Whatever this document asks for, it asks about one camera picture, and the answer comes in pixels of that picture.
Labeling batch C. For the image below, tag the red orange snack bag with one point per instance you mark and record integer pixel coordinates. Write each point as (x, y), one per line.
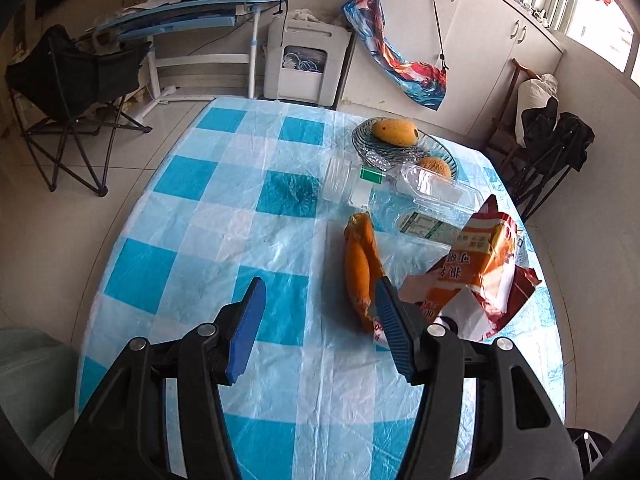
(477, 288)

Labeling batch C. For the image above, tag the dark chair with clothes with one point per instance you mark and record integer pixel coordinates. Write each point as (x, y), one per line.
(556, 143)

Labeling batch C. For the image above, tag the black folding camp chair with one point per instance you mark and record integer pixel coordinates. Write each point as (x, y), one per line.
(60, 94)

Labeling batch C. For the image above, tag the clear plastic bottle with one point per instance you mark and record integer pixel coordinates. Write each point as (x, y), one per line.
(350, 183)

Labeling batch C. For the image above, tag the white filled bag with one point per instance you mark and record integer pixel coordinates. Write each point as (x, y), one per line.
(533, 93)

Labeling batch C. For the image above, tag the curved orange peel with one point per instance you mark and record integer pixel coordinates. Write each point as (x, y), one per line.
(362, 267)

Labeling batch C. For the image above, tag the white plastic storage stool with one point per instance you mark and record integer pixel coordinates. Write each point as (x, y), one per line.
(304, 61)

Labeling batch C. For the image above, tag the pale green plastic bin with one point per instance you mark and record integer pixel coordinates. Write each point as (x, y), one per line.
(38, 382)

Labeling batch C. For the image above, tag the yellow mango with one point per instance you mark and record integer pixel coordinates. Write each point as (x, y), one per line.
(436, 165)
(396, 132)

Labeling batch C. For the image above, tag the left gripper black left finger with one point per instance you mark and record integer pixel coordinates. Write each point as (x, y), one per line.
(122, 431)

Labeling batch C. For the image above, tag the white wall cabinet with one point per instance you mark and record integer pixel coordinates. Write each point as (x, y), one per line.
(480, 37)

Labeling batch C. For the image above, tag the colourful hanging cloth bag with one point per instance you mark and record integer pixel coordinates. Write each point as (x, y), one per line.
(424, 83)

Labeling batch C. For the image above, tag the blue white study desk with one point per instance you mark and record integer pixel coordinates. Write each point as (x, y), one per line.
(188, 39)

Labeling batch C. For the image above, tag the blue white checkered tablecloth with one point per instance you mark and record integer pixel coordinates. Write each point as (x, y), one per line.
(237, 198)

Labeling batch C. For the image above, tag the clear plastic clamshell box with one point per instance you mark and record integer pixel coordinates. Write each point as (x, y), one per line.
(437, 207)

